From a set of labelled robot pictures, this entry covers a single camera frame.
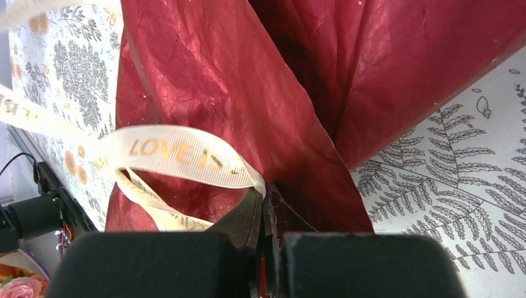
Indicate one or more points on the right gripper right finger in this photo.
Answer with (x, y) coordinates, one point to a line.
(301, 262)

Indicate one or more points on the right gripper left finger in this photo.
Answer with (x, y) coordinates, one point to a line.
(219, 262)

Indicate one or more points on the cream printed ribbon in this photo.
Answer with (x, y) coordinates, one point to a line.
(172, 156)

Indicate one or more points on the dark red wrapping paper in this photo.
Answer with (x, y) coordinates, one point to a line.
(306, 91)

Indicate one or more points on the pink fake flower bouquet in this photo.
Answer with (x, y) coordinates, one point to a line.
(22, 288)

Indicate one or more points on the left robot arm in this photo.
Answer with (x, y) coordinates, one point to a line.
(25, 220)

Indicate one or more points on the floral tablecloth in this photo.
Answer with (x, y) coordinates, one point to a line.
(458, 176)

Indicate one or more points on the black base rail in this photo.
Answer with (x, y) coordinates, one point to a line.
(48, 183)

